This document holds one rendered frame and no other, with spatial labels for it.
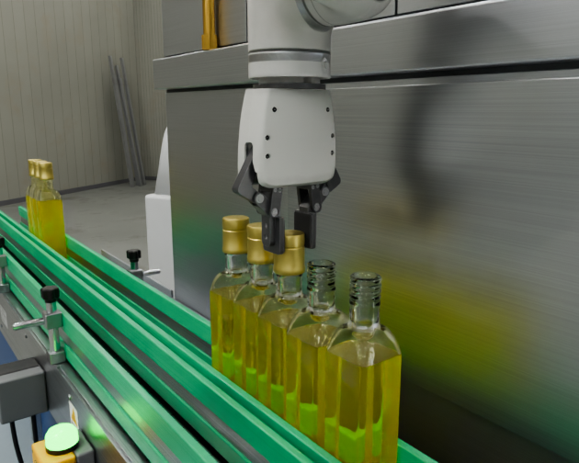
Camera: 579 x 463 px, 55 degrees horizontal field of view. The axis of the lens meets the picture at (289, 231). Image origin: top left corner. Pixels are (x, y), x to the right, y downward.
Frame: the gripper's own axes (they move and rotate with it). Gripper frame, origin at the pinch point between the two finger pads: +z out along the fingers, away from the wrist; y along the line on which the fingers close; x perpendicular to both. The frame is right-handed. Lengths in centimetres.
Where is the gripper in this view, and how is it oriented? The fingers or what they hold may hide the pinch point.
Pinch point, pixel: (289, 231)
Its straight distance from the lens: 60.5
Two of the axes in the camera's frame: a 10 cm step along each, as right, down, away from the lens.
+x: 5.9, 1.7, -7.9
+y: -8.1, 1.2, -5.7
